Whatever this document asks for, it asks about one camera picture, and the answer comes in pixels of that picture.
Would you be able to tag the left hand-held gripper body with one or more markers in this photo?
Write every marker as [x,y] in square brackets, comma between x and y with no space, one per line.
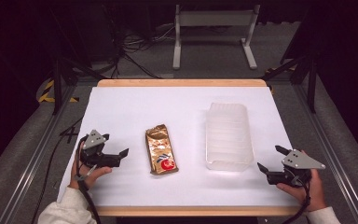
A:
[95,140]

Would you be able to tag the white table cover sheet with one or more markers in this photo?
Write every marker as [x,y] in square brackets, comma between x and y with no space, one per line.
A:
[136,109]

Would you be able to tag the black tripod stand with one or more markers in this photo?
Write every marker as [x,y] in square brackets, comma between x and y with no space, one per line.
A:
[57,93]
[312,93]

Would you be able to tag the translucent plastic container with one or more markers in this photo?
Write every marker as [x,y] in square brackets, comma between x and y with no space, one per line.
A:
[228,137]

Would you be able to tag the person's left hand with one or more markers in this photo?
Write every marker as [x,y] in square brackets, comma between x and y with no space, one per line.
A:
[88,179]

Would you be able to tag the white metal stand frame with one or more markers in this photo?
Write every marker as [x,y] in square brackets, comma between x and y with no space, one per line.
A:
[214,18]

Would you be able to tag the person's right hand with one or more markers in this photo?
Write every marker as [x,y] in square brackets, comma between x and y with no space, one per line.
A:
[312,193]

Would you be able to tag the wooden table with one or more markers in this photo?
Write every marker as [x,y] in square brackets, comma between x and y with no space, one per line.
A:
[180,82]

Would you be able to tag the aluminium floor rail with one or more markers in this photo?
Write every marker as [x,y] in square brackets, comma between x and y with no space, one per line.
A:
[34,155]
[332,161]

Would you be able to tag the gold foil snack packet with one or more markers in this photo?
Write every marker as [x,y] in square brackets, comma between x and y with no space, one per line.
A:
[161,149]

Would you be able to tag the yellow black hazard tape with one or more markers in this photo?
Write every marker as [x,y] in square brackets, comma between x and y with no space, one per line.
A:
[43,98]

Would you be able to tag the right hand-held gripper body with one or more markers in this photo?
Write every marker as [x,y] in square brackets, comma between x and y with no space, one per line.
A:
[301,161]

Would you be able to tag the black tape cross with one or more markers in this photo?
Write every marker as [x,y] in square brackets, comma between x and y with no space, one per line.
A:
[70,134]

